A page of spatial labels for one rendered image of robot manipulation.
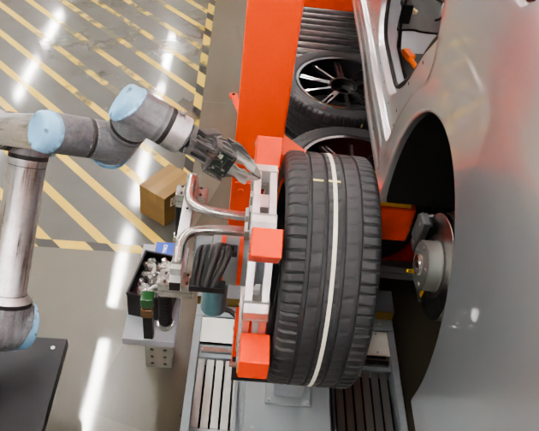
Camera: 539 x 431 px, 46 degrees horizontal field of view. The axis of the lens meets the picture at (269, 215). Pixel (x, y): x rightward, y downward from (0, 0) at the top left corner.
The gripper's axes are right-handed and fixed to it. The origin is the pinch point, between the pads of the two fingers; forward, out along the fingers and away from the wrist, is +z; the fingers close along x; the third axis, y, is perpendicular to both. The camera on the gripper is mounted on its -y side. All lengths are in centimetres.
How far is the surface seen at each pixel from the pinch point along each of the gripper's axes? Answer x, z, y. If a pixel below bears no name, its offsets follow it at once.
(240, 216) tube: -16.2, 8.2, -11.3
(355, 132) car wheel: 1, 78, -128
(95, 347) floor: -118, 14, -66
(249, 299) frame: -24.0, 12.5, 14.2
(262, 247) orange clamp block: -9.6, 6.1, 15.3
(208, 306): -57, 26, -30
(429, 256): 3, 60, -5
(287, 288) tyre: -14.7, 16.4, 18.2
